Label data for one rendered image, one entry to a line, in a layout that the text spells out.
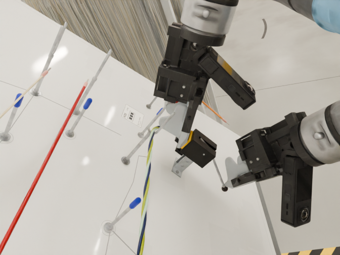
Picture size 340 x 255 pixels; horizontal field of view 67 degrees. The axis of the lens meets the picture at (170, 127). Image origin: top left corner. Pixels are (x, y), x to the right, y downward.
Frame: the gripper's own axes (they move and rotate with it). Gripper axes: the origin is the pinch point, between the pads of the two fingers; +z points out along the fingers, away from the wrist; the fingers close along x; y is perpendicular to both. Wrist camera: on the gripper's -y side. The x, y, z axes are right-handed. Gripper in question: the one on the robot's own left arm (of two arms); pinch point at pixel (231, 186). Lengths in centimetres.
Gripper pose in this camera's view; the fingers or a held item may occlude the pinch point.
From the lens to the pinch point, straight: 55.8
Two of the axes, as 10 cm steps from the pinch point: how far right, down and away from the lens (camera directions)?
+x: -8.4, 0.7, -5.3
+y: -2.7, -9.1, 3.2
